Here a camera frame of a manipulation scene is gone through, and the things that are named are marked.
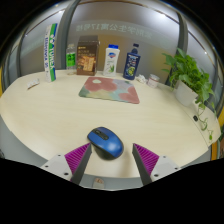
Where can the clear green-labelled drink bottle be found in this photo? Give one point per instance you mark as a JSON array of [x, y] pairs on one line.
[[70, 59]]

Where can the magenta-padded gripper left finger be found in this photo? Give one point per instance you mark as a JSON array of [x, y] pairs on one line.
[[71, 163]]

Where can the small white pink jar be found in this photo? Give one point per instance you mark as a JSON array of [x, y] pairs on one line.
[[153, 80]]

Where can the white green shuttlecock tube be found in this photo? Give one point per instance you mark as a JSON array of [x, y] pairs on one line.
[[50, 53]]

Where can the small black table socket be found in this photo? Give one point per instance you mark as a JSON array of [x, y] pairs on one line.
[[195, 118]]

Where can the crumpled white tissue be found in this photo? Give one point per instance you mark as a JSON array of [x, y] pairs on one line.
[[141, 79]]

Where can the green potted plant white pot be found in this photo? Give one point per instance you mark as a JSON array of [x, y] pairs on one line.
[[188, 78]]

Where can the dark blue shampoo bottle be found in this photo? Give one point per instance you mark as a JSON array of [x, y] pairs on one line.
[[132, 63]]

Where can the brown cardboard box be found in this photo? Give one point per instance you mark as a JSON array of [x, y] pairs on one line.
[[87, 56]]

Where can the white blue-capped lotion bottle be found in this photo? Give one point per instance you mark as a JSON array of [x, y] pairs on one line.
[[111, 61]]

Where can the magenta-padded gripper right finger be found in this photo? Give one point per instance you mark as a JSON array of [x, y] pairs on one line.
[[150, 163]]

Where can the small white foil packet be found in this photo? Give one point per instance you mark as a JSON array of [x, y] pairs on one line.
[[33, 83]]

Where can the floral pastel mouse pad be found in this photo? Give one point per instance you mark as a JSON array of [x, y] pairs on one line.
[[110, 89]]

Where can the blue computer mouse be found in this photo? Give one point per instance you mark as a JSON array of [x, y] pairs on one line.
[[106, 142]]

